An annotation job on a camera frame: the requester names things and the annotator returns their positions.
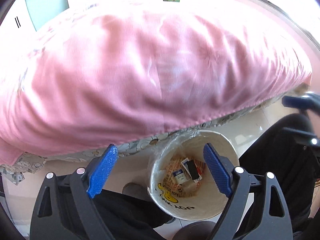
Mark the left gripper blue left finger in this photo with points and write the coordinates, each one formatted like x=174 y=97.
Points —
x=64 y=208

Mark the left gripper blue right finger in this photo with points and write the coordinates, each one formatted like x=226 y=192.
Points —
x=256 y=207

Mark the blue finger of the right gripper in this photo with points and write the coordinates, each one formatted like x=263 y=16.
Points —
x=308 y=101
x=303 y=138

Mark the white paper trash bin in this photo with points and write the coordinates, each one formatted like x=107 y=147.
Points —
x=208 y=201

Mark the trash in bin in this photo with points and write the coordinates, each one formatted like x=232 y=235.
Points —
x=177 y=179

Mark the pink floral bed sheet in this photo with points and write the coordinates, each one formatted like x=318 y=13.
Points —
x=113 y=74

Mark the white wardrobe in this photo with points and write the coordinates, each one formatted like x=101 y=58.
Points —
x=17 y=20

